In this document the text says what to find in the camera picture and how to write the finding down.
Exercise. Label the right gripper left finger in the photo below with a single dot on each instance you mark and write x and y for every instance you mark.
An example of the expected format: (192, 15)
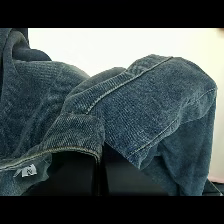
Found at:
(75, 176)

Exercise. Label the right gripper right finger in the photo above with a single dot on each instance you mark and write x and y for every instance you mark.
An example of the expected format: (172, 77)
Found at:
(123, 180)

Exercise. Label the blue denim jacket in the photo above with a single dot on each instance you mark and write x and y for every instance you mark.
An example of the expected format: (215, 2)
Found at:
(146, 100)

